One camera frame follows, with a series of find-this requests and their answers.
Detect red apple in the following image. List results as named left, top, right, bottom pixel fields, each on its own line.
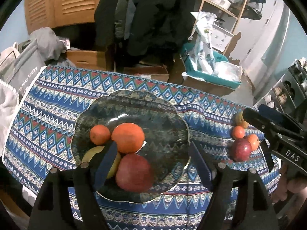
left=230, top=138, right=252, bottom=162
left=116, top=154, right=154, bottom=193

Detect yellow-green pear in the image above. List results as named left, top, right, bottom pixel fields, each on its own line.
left=81, top=146, right=121, bottom=182

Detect small orange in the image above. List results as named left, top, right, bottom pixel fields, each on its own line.
left=89, top=125, right=111, bottom=146
left=232, top=126, right=245, bottom=139

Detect yellow pear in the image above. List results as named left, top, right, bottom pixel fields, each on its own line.
left=235, top=111, right=249, bottom=129

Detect red apple front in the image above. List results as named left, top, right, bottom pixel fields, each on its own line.
left=116, top=154, right=154, bottom=193

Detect large orange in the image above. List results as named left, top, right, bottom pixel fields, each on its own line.
left=111, top=122, right=145, bottom=154

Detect person right hand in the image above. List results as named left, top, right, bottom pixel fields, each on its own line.
left=271, top=163, right=306, bottom=203

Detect shoe rack with shoes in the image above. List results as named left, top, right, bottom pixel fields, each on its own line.
left=253, top=58, right=306, bottom=114

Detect patterned blue tablecloth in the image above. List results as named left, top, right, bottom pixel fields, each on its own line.
left=2, top=67, right=280, bottom=229

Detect cardboard box under crate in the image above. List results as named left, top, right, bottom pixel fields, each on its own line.
left=168, top=55, right=234, bottom=97

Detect clear plastic bag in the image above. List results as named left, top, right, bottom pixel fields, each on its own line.
left=212, top=61, right=243, bottom=82

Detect dark glass scalloped plate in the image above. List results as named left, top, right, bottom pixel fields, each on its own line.
left=71, top=90, right=190, bottom=203

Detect teal plastic crate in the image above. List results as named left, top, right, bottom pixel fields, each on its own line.
left=180, top=43, right=241, bottom=90

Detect white patterned storage box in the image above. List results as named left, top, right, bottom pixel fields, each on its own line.
left=211, top=24, right=234, bottom=52

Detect white rice bag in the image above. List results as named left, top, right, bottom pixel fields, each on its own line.
left=188, top=11, right=216, bottom=65

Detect grey hanging bag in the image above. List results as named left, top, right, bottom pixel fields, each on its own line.
left=241, top=0, right=266, bottom=20

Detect grey tote bag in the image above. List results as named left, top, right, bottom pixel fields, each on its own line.
left=1, top=39, right=45, bottom=97

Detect wooden drawer box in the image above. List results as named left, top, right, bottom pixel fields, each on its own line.
left=66, top=50, right=112, bottom=71

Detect open cardboard box floor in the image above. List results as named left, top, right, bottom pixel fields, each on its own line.
left=123, top=64, right=169, bottom=81

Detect white cooking pot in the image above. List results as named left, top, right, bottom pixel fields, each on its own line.
left=210, top=0, right=232, bottom=9

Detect grey clothes pile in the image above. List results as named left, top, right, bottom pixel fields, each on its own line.
left=18, top=27, right=75, bottom=67

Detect wooden shelf rack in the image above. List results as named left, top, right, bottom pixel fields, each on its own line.
left=195, top=0, right=248, bottom=53

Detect black hanging coat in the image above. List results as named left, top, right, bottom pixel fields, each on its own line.
left=94, top=0, right=195, bottom=67

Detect wooden louvered wardrobe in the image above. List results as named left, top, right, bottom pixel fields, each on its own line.
left=24, top=0, right=99, bottom=34

